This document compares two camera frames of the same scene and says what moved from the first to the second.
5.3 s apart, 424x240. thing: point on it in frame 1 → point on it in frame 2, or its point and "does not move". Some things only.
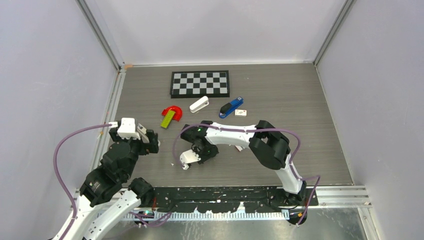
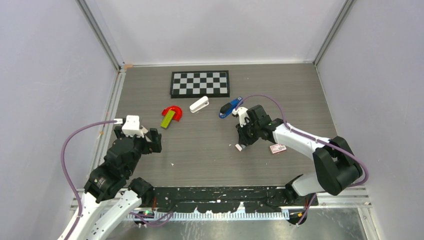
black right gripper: x=204 y=158 → x=244 y=139
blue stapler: x=228 y=107 does not move
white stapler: x=199 y=104 does not move
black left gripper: x=147 y=148 → x=155 y=145
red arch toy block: x=178 y=114 does not move
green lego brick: x=166 y=121 does not move
